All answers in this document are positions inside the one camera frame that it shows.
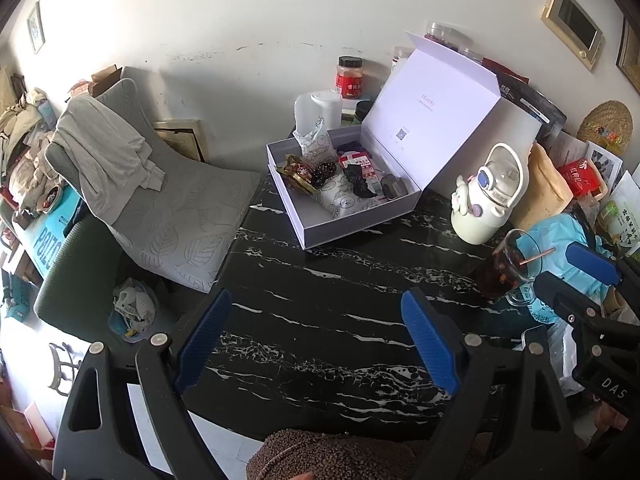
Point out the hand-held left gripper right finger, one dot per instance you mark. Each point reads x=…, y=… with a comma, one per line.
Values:
x=430, y=340

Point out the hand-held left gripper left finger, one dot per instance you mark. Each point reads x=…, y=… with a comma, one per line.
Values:
x=205, y=340

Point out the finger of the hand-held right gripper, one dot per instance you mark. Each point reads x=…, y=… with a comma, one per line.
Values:
x=592, y=265
x=565, y=300

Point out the small grey case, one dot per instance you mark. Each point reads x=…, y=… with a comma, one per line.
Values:
x=392, y=185

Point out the printed tissue packet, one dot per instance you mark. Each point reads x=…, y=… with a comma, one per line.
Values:
x=315, y=145
x=345, y=202

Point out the black scrunchie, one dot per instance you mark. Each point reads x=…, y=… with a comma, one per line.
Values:
x=360, y=182

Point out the brown snack packet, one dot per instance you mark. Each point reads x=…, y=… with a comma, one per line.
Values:
x=295, y=172

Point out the red snack packet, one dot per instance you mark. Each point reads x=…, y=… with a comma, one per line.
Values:
x=360, y=161

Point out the dark beaded object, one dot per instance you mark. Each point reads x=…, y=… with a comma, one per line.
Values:
x=322, y=172

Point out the lavender gift box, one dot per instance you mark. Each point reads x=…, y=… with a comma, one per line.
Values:
x=430, y=110

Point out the blue plastic bag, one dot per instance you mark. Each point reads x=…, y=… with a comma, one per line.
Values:
x=555, y=240

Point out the green leaflet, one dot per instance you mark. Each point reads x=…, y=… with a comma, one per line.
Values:
x=620, y=225

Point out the white plastic bag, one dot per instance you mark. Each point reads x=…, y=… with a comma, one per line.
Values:
x=565, y=360

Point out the glass cup with drink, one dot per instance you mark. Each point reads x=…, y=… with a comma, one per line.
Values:
x=510, y=272

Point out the trash bag with waste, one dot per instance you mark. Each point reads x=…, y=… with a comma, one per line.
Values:
x=132, y=307

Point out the white paper sheet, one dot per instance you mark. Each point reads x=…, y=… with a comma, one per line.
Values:
x=627, y=185
x=570, y=147

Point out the red food bag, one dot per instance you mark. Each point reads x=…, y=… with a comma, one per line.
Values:
x=580, y=177

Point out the black-white photo sheet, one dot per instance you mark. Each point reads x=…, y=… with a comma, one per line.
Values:
x=605, y=160

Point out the white cartoon water bottle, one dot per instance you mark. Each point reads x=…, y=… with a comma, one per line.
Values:
x=480, y=215

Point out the grey chair cushion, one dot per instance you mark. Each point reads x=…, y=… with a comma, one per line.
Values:
x=175, y=220

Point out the dark green chair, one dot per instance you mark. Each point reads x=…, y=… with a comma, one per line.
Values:
x=80, y=285

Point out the black metal stand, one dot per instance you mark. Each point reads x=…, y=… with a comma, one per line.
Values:
x=62, y=367

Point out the woven straw fan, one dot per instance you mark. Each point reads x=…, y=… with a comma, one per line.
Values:
x=605, y=120

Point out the person's brown fleece clothing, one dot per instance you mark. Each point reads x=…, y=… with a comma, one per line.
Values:
x=325, y=455

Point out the white cylindrical canister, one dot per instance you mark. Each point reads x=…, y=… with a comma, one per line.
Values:
x=515, y=125

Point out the black printed box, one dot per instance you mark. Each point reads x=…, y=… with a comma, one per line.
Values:
x=540, y=105

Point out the blue box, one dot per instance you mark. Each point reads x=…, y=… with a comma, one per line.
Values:
x=47, y=247

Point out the pink box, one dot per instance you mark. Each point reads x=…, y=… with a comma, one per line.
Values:
x=35, y=422

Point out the teal box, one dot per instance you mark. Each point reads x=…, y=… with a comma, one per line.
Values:
x=17, y=300

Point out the white cloth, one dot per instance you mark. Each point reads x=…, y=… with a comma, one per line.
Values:
x=100, y=155

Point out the dark red bag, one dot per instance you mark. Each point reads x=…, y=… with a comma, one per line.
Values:
x=505, y=70

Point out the clear plastic jar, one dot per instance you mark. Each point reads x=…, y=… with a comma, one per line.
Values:
x=472, y=55

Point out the white paper towel roll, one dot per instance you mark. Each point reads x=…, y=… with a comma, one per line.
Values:
x=317, y=110

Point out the red sauce jar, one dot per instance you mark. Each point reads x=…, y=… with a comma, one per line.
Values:
x=349, y=80

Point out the clear jar with red contents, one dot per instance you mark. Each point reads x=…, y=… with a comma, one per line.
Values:
x=440, y=35

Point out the cardboard box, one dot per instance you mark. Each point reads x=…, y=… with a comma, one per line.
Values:
x=105, y=80

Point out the pile of clothes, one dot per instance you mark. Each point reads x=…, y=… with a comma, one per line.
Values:
x=25, y=125

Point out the clear jar with white label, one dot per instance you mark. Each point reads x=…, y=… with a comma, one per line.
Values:
x=400, y=57

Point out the leaning gold picture frame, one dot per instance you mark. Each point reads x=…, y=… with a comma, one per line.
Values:
x=182, y=135

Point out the gold wall picture frame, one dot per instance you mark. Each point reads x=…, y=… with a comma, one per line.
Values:
x=631, y=55

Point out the wall intercom panel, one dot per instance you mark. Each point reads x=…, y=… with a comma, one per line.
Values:
x=572, y=25

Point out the small wall picture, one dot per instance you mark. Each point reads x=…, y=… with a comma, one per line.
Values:
x=35, y=27

